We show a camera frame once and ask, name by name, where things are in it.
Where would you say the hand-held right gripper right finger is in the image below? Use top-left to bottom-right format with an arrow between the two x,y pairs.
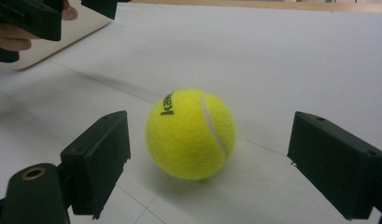
287,111 -> 382,221

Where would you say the white plastic bin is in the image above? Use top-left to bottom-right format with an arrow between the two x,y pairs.
11,0 -> 112,71

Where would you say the yellow tennis ball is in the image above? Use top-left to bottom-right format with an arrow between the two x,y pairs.
145,88 -> 237,181

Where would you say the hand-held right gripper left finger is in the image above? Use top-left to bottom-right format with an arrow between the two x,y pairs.
56,110 -> 132,220

